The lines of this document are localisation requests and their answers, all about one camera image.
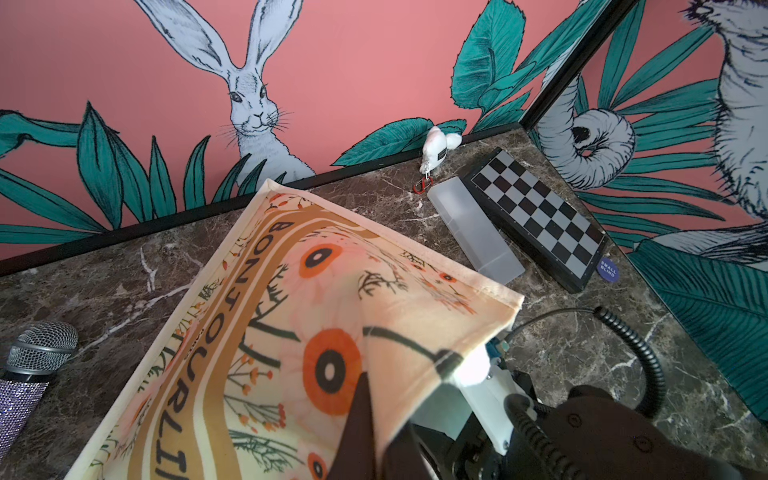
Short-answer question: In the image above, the cream floral canvas tote bag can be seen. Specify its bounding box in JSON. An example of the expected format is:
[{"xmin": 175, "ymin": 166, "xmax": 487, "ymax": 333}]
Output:
[{"xmin": 68, "ymin": 180, "xmax": 523, "ymax": 479}]

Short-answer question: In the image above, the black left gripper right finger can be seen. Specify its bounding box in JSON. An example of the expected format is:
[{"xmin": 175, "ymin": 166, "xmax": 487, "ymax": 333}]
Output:
[{"xmin": 382, "ymin": 422, "xmax": 438, "ymax": 480}]

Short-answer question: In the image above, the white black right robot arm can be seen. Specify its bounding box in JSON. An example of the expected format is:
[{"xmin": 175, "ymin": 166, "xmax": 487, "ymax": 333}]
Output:
[{"xmin": 412, "ymin": 306, "xmax": 767, "ymax": 479}]

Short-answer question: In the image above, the small purple round sticker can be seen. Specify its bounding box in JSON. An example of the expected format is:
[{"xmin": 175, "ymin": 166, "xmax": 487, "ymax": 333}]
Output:
[{"xmin": 596, "ymin": 257, "xmax": 620, "ymax": 283}]

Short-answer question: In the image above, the purple glitter microphone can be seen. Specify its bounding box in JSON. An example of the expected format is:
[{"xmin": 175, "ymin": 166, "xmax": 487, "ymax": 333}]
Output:
[{"xmin": 1, "ymin": 321, "xmax": 78, "ymax": 459}]

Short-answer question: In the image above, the small white toy figure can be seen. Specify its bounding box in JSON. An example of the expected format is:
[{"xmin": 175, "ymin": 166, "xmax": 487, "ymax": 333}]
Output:
[{"xmin": 412, "ymin": 126, "xmax": 462, "ymax": 194}]

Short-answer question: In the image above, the translucent white pencil case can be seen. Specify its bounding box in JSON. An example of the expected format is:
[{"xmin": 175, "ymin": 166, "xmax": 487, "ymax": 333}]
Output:
[{"xmin": 427, "ymin": 177, "xmax": 525, "ymax": 285}]

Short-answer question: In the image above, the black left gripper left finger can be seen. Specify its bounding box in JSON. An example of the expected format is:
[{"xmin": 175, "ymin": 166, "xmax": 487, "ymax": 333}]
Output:
[{"xmin": 328, "ymin": 373, "xmax": 376, "ymax": 480}]

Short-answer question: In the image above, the black white chessboard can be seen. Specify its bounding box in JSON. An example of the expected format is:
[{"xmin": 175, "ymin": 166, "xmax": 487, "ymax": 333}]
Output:
[{"xmin": 461, "ymin": 148, "xmax": 607, "ymax": 293}]

